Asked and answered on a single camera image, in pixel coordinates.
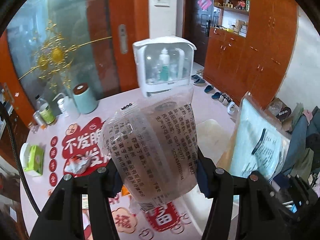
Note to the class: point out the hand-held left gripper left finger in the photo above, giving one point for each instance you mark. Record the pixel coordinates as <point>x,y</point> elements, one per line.
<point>116,180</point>

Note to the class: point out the white plastic bin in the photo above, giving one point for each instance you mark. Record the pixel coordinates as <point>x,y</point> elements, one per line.
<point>212,135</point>

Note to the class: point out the dark entrance door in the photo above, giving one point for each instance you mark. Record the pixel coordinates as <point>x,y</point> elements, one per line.
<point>200,30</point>

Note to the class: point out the wooden cabinet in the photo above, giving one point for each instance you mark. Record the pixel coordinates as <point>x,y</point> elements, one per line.
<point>250,55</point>

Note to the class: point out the glass jar with green label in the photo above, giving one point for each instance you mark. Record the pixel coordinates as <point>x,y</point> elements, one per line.
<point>46,112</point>

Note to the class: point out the pile of clothes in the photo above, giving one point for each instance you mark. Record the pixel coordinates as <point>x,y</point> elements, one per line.
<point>302,140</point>

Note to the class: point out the cardboard box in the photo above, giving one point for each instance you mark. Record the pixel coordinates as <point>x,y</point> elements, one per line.
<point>276,110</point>

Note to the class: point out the dark round container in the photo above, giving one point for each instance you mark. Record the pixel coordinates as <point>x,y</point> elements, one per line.
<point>283,113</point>

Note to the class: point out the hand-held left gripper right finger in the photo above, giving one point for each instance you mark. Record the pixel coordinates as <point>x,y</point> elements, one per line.
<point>203,177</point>

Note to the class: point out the metal can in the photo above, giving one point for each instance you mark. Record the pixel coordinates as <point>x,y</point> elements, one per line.
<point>38,120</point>

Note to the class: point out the white squeeze bottle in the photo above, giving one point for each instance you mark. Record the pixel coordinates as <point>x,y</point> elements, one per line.
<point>71,107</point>

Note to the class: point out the clear printed brown snack packet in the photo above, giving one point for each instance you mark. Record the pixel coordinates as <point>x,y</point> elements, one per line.
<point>155,152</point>

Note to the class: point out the white cosmetic organizer box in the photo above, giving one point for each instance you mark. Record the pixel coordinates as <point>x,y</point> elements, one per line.
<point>165,65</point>

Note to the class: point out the stack of small boxes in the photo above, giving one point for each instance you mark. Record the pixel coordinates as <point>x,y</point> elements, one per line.
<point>242,27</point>

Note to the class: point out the glass sliding door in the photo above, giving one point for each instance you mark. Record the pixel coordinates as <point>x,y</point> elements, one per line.
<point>62,42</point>

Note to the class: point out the row of shoes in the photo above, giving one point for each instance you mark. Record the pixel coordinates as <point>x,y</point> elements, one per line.
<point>217,95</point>

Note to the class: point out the large pale blue packet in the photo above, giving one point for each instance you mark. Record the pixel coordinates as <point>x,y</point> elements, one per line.
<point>252,135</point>

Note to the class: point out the mint canister with brown lid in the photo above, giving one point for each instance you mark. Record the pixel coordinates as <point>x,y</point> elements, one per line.
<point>85,100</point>

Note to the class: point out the teal bottle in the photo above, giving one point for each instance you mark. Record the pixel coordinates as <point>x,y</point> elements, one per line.
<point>165,73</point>

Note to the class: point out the red door decoration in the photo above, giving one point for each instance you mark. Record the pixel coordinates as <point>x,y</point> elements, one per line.
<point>205,2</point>

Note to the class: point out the clear wrapped small snack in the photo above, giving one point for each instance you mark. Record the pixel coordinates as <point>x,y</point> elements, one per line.
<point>76,165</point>

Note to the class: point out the green tissue box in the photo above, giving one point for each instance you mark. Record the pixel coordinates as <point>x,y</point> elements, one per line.
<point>33,158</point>

